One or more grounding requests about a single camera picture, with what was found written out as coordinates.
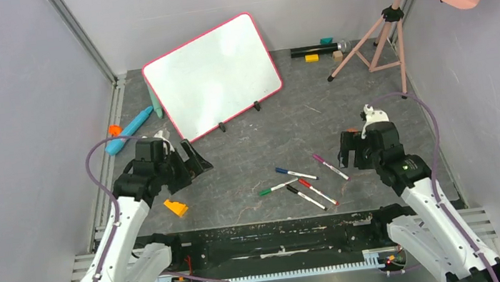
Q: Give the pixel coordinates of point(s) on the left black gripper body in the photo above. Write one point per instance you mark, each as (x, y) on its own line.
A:
(159, 170)

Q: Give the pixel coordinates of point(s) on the black whiteboard marker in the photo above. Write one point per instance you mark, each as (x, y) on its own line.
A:
(305, 197)

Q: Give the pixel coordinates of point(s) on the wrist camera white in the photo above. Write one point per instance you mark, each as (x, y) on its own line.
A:
(161, 139)
(370, 115)

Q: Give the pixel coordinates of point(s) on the pink framed whiteboard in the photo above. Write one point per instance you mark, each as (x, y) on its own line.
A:
(214, 77)

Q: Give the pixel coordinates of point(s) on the blue whiteboard marker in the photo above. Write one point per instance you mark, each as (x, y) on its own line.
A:
(294, 173)

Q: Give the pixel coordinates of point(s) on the white cable duct strip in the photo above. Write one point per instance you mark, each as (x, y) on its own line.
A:
(368, 261)

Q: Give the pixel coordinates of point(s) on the green whiteboard marker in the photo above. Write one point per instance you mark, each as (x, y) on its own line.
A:
(274, 188)

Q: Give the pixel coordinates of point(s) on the teal block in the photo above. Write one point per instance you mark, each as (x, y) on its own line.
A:
(327, 40)

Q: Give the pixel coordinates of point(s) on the yellow plastic wedge block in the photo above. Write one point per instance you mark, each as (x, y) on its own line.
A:
(176, 207)

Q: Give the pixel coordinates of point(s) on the pink tripod stand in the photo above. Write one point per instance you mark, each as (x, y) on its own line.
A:
(391, 16)

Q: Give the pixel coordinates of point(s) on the blue toy tube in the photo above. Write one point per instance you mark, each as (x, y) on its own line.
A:
(114, 146)

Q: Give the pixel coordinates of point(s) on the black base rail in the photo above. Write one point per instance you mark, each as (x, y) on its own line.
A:
(209, 248)

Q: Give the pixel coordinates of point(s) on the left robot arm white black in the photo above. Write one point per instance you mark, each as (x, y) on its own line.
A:
(130, 206)

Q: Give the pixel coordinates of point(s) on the yellow rectangular block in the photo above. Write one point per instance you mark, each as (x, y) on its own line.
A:
(311, 58)

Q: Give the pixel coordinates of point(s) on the purple whiteboard marker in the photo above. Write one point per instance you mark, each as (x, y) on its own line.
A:
(329, 166)

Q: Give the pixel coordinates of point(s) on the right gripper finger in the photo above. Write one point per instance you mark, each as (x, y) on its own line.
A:
(361, 159)
(346, 145)

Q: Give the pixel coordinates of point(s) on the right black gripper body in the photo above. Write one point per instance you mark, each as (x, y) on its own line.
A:
(356, 154)

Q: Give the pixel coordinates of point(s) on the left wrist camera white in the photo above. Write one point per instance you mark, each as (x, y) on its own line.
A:
(161, 139)

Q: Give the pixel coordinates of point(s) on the mint green toy tube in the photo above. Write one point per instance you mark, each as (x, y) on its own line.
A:
(157, 107)

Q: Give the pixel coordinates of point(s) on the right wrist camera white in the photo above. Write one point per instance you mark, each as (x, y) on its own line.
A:
(370, 115)

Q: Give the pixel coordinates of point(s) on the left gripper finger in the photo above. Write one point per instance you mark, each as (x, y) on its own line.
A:
(180, 176)
(195, 164)

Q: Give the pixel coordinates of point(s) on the orange toy piece left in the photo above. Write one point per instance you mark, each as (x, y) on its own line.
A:
(115, 130)

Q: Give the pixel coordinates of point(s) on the red whiteboard marker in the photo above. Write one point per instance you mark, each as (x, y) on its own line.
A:
(318, 192)

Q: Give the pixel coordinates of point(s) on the wooden cube block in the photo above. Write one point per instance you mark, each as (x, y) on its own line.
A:
(337, 56)

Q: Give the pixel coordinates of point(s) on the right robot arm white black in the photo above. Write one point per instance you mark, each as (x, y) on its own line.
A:
(436, 235)

